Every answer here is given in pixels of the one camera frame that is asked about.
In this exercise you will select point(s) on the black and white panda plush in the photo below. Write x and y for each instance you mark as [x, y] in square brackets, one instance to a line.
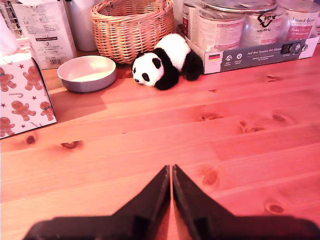
[170, 62]

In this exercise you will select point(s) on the tin can with recycling symbol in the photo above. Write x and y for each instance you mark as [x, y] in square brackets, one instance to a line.
[265, 27]

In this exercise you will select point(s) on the tin can with pink label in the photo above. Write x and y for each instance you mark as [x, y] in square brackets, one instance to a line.
[300, 27]

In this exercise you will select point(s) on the grey printed cardboard tray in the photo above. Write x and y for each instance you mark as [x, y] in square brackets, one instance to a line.
[255, 57]

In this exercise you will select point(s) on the tin can with red label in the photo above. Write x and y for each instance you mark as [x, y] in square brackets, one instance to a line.
[190, 22]

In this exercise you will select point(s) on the white tissue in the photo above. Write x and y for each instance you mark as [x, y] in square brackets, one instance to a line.
[6, 32]

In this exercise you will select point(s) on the woven wicker basket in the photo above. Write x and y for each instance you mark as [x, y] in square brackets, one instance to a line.
[130, 32]

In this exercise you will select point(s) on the shallow grey bowl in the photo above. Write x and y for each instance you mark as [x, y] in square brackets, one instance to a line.
[86, 72]

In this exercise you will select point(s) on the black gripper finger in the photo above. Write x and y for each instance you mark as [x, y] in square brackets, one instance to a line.
[150, 200]
[190, 200]

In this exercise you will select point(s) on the gingerbread print tissue box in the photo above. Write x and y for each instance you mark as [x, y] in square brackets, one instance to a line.
[22, 100]

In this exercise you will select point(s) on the white bottle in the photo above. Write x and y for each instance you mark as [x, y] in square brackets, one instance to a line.
[82, 25]

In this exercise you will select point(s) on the white labelled tin can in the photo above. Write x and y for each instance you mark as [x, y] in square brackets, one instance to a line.
[220, 30]

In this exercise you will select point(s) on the white printed carton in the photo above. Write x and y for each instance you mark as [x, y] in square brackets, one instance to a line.
[47, 30]

